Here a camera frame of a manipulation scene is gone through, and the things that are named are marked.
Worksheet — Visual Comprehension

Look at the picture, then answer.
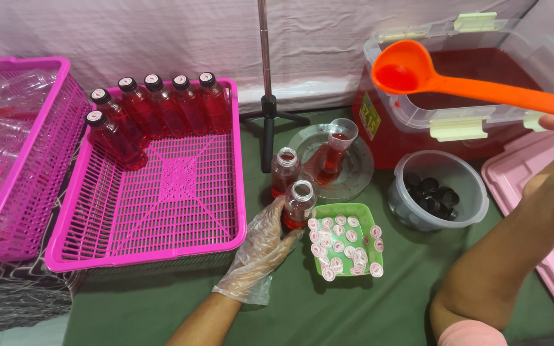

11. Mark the person's left hand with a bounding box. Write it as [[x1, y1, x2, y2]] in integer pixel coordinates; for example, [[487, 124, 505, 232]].
[[212, 194, 305, 306]]

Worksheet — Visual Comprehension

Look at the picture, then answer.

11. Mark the orange plastic ladle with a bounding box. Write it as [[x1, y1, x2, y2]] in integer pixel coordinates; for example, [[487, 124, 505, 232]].
[[371, 39, 554, 123]]

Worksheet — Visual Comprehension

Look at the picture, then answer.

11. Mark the bottle of red drink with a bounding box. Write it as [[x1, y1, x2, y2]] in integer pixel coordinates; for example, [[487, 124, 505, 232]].
[[283, 180, 317, 230], [271, 147, 302, 199]]

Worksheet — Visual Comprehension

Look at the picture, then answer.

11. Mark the clear plastic bowl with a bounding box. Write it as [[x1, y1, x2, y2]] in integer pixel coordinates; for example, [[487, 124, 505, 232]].
[[387, 150, 490, 232]]

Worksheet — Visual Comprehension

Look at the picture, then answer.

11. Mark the pile of black bottle caps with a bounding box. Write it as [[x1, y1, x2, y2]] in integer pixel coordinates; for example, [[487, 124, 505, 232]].
[[402, 172, 461, 223]]

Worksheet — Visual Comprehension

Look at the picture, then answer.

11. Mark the clear storage tub red liquid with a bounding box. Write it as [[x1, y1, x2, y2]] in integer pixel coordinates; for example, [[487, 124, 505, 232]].
[[351, 12, 554, 170]]

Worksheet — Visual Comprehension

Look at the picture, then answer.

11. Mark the clear round plastic plate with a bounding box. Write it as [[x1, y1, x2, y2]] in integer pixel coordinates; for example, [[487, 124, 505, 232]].
[[287, 123, 375, 201]]

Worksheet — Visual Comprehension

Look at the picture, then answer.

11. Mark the green plastic tray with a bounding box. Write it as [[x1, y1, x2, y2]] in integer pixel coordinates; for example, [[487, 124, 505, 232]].
[[312, 203, 384, 278]]

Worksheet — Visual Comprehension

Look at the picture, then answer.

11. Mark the clear plastic funnel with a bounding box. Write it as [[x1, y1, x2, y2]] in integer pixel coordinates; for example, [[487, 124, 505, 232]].
[[323, 118, 359, 175]]

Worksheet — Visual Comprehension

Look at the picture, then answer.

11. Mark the pink sleeve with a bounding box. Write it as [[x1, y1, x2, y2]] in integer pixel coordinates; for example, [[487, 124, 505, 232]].
[[438, 319, 508, 346]]

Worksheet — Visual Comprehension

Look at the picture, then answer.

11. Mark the pile of round seal stickers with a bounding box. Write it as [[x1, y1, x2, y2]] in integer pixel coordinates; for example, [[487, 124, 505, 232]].
[[307, 210, 385, 282]]

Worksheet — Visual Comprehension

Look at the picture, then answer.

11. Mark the green table cloth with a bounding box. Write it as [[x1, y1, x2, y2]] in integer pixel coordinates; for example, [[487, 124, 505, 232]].
[[63, 107, 554, 346]]

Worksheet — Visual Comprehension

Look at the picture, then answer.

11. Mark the black and silver tripod stand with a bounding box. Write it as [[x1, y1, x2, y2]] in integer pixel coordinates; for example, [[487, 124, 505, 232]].
[[239, 0, 311, 174]]

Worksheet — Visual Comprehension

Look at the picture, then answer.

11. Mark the magenta plastic basket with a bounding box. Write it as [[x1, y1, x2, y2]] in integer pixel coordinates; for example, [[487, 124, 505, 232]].
[[45, 78, 248, 273]]

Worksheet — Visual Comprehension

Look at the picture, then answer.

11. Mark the row of capped red bottles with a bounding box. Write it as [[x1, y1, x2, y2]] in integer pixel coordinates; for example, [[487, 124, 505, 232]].
[[86, 72, 233, 172]]

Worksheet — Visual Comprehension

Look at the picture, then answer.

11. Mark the magenta basket with empty bottles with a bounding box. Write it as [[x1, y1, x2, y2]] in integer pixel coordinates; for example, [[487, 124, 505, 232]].
[[0, 44, 90, 264]]

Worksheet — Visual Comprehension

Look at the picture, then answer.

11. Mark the black patterned cloth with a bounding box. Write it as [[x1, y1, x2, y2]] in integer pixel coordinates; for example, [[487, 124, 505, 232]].
[[0, 120, 91, 338]]

